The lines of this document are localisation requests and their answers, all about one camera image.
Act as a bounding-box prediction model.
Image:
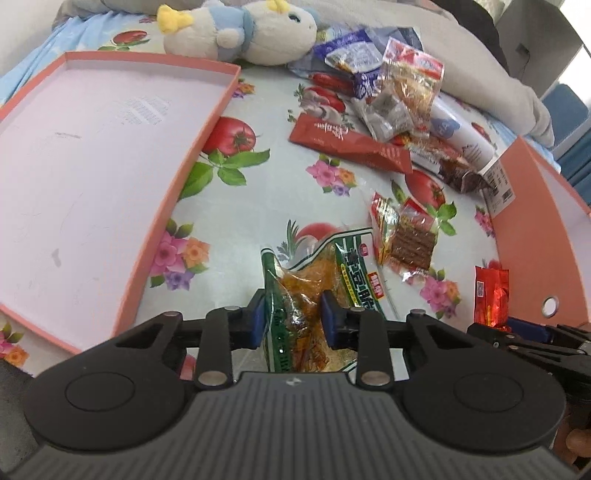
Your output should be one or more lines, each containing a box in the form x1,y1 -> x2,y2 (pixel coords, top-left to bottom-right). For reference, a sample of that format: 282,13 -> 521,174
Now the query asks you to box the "floral fruit print tablecloth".
0,14 -> 513,384

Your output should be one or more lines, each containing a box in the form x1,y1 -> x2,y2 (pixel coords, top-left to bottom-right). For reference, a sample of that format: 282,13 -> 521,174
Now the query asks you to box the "blue chair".
542,83 -> 591,204

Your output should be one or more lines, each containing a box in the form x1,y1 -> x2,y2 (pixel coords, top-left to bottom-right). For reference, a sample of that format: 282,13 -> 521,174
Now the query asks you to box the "green spicy strips snack packet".
260,225 -> 391,374

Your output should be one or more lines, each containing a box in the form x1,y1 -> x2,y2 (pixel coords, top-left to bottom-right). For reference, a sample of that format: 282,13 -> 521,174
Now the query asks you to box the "blue facial tissue pack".
286,25 -> 423,75

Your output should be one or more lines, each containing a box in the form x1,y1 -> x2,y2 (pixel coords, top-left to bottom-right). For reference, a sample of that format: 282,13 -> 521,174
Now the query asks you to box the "grey cabinet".
496,0 -> 585,90

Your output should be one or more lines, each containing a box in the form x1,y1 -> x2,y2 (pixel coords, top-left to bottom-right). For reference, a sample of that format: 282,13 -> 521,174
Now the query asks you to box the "red sausage stick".
310,73 -> 356,95

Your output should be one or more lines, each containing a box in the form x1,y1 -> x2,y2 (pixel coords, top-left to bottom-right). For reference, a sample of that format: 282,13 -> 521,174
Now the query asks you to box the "blue and white snack packet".
314,28 -> 384,75
352,69 -> 384,100

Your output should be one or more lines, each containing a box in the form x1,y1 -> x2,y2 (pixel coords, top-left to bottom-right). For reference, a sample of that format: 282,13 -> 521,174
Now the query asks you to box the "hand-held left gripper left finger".
113,288 -> 269,391

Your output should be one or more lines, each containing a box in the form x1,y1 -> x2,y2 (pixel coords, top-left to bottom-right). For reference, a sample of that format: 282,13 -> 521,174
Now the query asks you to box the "grey blanket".
53,0 -> 556,148

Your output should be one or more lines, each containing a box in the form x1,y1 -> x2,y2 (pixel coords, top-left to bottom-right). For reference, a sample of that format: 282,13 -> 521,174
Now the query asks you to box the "clear orange snack packet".
379,37 -> 445,139

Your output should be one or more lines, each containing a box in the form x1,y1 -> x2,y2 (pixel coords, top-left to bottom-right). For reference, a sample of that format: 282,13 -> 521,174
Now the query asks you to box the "red and yellow snack packet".
400,198 -> 438,232

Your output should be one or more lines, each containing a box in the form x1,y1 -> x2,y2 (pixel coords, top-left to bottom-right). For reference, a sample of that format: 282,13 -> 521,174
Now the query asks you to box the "deep pink cardboard box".
480,136 -> 591,333

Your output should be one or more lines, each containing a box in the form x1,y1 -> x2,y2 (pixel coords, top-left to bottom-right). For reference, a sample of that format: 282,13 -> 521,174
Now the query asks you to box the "white spray can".
427,95 -> 499,174

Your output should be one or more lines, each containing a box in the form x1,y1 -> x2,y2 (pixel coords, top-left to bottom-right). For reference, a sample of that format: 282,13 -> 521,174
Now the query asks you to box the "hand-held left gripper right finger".
320,290 -> 481,388

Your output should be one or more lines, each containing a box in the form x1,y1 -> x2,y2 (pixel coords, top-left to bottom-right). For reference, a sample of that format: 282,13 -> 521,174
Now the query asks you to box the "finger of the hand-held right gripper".
465,322 -> 591,370
508,318 -> 591,346

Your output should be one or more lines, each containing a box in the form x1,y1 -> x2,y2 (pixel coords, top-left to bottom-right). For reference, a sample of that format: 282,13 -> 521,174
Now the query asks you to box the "person's right hand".
556,415 -> 591,467

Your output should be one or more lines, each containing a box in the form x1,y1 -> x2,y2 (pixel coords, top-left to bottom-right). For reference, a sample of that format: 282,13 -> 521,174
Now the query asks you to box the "clear brown strips snack packet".
369,191 -> 439,283

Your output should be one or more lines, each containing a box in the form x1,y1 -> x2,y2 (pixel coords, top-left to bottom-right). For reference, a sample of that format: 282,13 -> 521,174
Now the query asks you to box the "small grey snack packet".
355,90 -> 414,143

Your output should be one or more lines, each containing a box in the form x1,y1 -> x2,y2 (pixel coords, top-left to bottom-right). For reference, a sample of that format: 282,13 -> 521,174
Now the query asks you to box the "white and blue plush duck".
156,0 -> 318,66

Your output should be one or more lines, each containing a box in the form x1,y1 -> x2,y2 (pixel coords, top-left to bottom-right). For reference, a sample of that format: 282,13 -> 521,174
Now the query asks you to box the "long dark red snack packet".
289,112 -> 413,175

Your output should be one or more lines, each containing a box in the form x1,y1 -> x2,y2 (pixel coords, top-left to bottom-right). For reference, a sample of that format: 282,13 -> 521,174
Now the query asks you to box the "brown and white snack packet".
406,133 -> 491,195

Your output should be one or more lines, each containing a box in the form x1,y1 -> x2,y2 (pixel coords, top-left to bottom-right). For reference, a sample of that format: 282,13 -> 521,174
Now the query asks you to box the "dark clothing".
434,0 -> 509,70

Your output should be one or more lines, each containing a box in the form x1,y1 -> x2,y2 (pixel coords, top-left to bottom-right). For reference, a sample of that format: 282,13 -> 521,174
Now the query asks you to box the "small shiny red foil packet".
474,265 -> 512,330

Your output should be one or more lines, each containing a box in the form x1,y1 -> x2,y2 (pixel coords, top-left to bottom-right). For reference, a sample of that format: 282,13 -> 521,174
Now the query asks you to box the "shallow pink box lid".
0,51 -> 242,355

